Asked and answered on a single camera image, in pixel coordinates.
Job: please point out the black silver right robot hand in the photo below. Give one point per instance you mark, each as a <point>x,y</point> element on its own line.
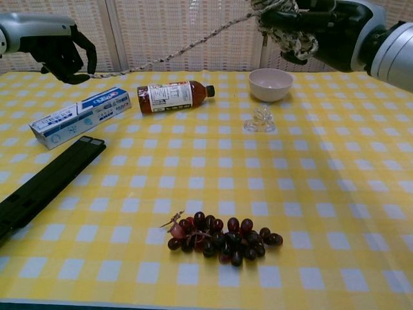
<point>342,32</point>

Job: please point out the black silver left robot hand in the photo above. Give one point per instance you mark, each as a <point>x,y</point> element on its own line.
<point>48,35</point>

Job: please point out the blue white toothpaste box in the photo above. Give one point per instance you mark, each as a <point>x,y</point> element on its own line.
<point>80,116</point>

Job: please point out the pink bowl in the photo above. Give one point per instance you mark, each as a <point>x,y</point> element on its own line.
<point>270,85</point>

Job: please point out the beige woven folding screen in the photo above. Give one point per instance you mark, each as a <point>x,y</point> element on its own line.
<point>180,35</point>

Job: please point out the brown tea bottle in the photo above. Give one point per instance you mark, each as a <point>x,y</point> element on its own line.
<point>180,97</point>

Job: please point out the black folded bar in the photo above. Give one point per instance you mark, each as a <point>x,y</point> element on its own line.
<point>48,184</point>

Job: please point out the yellow white checked tablecloth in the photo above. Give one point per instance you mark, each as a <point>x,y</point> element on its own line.
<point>290,193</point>

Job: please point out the dark red grape bunch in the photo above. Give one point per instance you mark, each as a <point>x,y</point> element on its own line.
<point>229,240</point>

